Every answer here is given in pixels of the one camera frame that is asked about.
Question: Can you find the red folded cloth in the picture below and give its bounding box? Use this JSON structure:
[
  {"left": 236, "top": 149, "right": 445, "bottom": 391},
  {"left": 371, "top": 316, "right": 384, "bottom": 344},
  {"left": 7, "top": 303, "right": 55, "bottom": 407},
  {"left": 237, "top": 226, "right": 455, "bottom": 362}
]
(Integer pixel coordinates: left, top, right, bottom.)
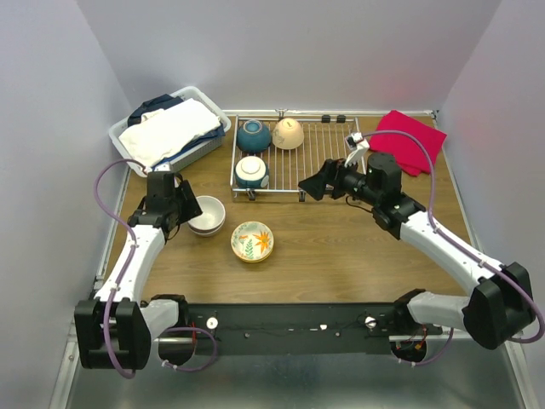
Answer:
[{"left": 370, "top": 111, "right": 447, "bottom": 176}]

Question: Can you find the cream bowl with drawing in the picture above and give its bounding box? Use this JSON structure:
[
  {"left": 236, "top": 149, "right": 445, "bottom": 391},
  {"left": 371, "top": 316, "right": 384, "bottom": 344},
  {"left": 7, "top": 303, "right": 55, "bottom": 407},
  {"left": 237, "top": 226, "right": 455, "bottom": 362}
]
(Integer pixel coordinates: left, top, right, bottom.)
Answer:
[{"left": 272, "top": 118, "right": 304, "bottom": 150}]

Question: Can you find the dark blue folded cloth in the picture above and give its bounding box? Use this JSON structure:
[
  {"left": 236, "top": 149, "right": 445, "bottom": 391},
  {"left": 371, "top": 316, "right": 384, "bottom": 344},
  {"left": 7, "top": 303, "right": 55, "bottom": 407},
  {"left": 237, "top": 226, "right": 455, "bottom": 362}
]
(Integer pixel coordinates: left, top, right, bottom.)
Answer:
[{"left": 127, "top": 94, "right": 184, "bottom": 127}]

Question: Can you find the beige stoneware bowl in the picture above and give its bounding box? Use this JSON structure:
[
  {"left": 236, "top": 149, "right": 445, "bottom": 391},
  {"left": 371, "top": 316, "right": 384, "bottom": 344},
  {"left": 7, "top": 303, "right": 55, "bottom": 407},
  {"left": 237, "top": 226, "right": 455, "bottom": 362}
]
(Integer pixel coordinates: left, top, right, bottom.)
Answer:
[{"left": 187, "top": 195, "right": 227, "bottom": 232}]

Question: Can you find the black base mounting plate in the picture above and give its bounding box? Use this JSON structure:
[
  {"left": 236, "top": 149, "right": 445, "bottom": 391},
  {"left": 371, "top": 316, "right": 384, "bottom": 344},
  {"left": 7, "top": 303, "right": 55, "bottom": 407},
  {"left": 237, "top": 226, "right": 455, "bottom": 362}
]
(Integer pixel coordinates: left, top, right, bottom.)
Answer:
[{"left": 158, "top": 302, "right": 442, "bottom": 363}]

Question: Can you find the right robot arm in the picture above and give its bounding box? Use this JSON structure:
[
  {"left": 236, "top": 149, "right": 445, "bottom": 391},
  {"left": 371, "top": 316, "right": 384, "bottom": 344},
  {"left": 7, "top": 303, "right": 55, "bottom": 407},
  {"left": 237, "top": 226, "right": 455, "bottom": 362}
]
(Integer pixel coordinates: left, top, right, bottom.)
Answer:
[{"left": 298, "top": 153, "right": 536, "bottom": 349}]

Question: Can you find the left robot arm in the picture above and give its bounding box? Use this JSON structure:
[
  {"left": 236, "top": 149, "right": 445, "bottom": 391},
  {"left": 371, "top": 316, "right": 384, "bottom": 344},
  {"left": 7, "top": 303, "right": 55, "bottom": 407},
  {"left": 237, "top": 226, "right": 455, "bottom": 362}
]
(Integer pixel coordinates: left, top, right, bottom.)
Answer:
[{"left": 74, "top": 171, "right": 202, "bottom": 378}]

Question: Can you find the metal wire dish rack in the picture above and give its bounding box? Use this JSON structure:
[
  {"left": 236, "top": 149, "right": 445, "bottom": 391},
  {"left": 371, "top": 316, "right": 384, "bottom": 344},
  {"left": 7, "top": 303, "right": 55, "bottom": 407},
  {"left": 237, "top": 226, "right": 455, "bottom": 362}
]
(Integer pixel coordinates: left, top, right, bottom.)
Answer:
[{"left": 230, "top": 110, "right": 360, "bottom": 202}]

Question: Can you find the glossy red bowl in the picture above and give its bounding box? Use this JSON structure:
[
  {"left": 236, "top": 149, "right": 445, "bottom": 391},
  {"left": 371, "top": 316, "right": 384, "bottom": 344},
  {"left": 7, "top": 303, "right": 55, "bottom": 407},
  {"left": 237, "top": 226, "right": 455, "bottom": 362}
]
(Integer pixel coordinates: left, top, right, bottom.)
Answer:
[{"left": 187, "top": 222, "right": 223, "bottom": 237}]

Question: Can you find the teal and white bowl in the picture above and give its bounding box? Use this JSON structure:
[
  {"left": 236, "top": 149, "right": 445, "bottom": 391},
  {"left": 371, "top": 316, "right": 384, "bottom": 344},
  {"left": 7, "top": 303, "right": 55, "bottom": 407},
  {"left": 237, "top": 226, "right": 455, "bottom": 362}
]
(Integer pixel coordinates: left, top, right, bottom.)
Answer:
[{"left": 234, "top": 156, "right": 269, "bottom": 189}]

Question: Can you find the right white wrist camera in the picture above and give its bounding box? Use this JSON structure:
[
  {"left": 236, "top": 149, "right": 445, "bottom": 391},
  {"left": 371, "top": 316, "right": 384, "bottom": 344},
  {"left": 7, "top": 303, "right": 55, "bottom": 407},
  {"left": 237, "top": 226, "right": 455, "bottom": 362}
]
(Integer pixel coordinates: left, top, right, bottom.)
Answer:
[{"left": 345, "top": 132, "right": 370, "bottom": 168}]

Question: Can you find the plain teal bowl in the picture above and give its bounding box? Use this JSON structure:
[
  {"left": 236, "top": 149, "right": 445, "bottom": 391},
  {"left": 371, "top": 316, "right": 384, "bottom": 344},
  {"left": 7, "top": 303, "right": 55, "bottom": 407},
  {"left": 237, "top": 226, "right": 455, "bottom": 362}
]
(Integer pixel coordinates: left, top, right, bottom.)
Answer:
[{"left": 236, "top": 119, "right": 272, "bottom": 154}]

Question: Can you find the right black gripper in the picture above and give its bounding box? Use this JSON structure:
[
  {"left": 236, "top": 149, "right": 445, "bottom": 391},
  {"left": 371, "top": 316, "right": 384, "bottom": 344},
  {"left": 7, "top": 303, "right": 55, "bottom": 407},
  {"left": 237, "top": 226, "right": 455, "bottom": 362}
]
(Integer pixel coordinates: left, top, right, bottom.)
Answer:
[{"left": 298, "top": 153, "right": 381, "bottom": 206}]

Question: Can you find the white folded cloth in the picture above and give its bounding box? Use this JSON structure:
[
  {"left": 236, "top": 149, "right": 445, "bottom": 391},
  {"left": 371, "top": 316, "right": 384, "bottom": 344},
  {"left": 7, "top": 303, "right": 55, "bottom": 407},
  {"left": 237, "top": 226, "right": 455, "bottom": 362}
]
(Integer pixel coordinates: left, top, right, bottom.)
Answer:
[{"left": 118, "top": 99, "right": 223, "bottom": 168}]

